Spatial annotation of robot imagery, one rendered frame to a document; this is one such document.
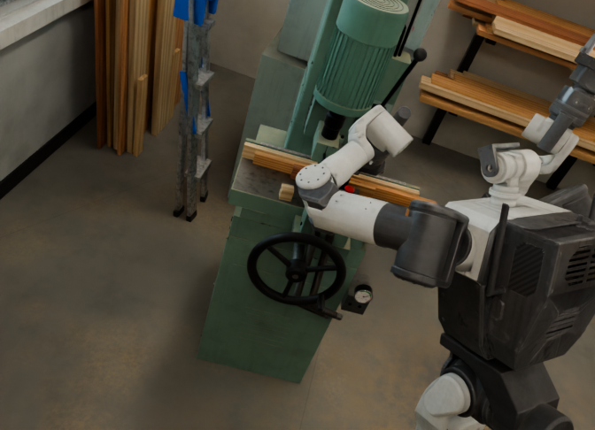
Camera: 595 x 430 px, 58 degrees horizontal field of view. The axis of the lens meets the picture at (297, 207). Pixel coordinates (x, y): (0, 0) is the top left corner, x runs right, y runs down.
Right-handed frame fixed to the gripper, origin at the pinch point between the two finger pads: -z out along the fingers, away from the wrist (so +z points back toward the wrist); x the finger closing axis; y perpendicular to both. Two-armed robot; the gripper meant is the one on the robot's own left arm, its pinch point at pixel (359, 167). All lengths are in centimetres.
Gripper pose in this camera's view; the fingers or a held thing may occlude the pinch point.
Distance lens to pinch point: 153.8
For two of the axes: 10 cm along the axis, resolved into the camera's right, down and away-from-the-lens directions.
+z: 1.8, -3.3, -9.3
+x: 9.6, 2.6, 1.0
